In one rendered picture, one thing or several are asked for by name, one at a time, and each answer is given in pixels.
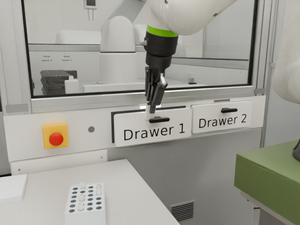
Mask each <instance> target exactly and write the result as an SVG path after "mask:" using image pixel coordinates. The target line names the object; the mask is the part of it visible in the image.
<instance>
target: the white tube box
mask: <svg viewBox="0 0 300 225"><path fill-rule="evenodd" d="M97 184H100V185H101V195H100V196H97V195H96V185H97ZM82 193H83V194H84V201H83V202H80V201H79V194H82ZM78 203H83V211H81V212H79V211H78ZM64 216H65V225H106V220H105V200H104V182H103V183H89V184H86V187H85V189H81V186H80V184H79V185H71V186H70V190H69V194H68V199H67V204H66V209H65V213H64Z"/></svg>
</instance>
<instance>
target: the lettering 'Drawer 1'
mask: <svg viewBox="0 0 300 225"><path fill-rule="evenodd" d="M180 125H182V132H180V133H184V132H183V123H182V124H180ZM171 128H174V127H171ZM171 128H170V134H171ZM163 129H166V131H162V130H163ZM162 130H161V134H162V135H163V136H164V135H167V134H163V133H162V132H167V128H162ZM126 131H130V132H131V138H132V137H133V132H132V130H129V129H128V130H124V141H125V140H130V139H131V138H129V139H126V138H125V132H126ZM143 131H146V130H143ZM143 131H142V132H143ZM158 131H159V129H158ZM158 131H157V133H156V131H155V129H154V130H153V134H154V132H155V135H156V136H158ZM137 132H140V131H137ZM137 132H136V131H135V139H137ZM143 134H146V136H145V137H146V138H147V131H146V133H143ZM143 134H142V135H143ZM150 134H151V137H153V134H152V132H151V130H150ZM142 135H141V137H142V138H145V137H143V136H142Z"/></svg>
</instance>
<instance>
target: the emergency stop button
mask: <svg viewBox="0 0 300 225"><path fill-rule="evenodd" d="M49 142H50V144H51V145H53V146H59V145H61V144H62V142H63V136H62V134H60V133H53V134H51V135H50V137H49Z"/></svg>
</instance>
